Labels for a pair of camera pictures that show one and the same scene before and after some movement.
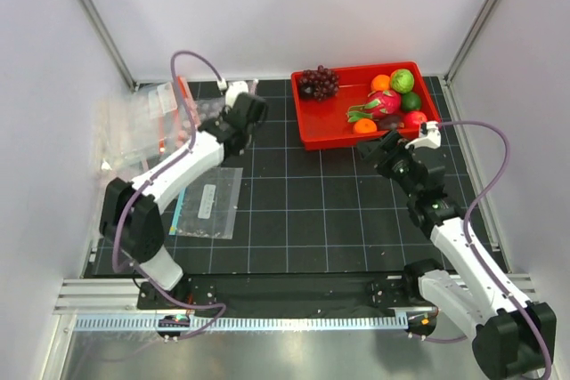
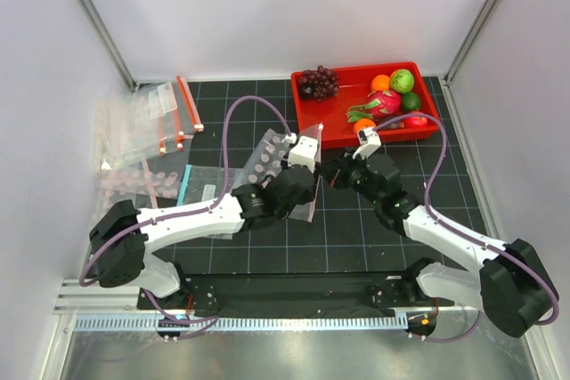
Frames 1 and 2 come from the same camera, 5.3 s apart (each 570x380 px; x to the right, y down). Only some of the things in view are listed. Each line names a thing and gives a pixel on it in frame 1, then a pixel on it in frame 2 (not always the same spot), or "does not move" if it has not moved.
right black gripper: [391, 142] -> [334, 171]
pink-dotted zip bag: [201, 110] -> [263, 160]
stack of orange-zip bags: [137, 128] does not move
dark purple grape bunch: [318, 84] does not move
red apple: [413, 119] does not move
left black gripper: [223, 117] -> [309, 197]
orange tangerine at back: [380, 83] does not move
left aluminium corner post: [101, 27] does not move
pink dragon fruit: [378, 103] does not move
